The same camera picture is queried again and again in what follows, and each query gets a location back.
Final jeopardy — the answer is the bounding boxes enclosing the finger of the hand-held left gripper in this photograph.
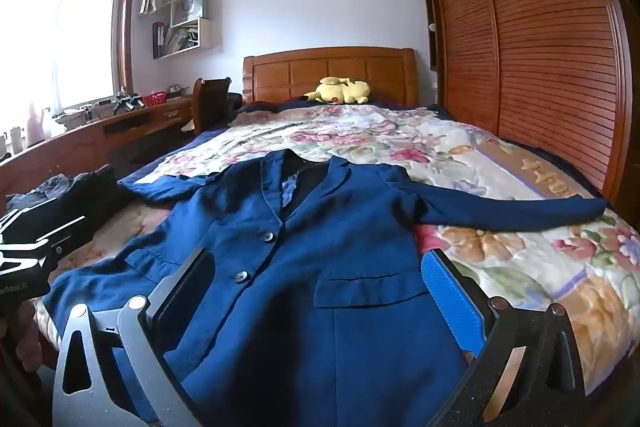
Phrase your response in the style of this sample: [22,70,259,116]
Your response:
[0,207,32,242]
[31,215,87,257]

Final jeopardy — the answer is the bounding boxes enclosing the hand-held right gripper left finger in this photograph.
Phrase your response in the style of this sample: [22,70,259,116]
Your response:
[52,247,217,427]

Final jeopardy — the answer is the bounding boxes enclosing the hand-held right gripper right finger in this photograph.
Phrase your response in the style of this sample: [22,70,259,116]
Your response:
[421,248,586,427]

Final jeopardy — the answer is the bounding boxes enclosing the blue blazer jacket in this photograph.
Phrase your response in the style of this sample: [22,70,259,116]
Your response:
[42,148,609,427]

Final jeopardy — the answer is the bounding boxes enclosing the dark clothes pile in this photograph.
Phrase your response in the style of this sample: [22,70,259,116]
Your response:
[5,164,134,253]

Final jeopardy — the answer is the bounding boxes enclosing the floral blanket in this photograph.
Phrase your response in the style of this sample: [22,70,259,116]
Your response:
[32,102,640,400]

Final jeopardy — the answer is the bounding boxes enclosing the pink bottle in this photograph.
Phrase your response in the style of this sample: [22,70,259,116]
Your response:
[27,103,47,146]

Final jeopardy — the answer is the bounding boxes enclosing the wooden desk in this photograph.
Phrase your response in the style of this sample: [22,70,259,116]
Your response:
[0,94,197,214]

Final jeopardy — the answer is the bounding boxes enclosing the black metal gadget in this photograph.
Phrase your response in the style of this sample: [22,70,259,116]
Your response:
[112,88,146,114]

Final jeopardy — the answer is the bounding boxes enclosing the wooden chair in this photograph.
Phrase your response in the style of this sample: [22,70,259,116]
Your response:
[192,77,242,136]

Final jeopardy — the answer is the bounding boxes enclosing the window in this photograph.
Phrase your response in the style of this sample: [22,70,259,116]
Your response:
[0,0,142,128]

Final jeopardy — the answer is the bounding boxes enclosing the yellow plush toy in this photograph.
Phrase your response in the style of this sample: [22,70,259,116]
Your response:
[302,77,372,106]

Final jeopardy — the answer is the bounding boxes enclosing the wooden bed headboard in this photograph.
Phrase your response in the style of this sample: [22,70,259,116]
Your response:
[242,47,420,108]

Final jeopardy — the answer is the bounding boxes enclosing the wooden slatted wardrobe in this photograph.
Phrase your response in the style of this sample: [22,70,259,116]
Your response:
[412,0,634,208]

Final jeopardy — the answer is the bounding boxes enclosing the white wall shelf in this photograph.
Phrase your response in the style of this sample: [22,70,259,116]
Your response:
[152,0,214,60]

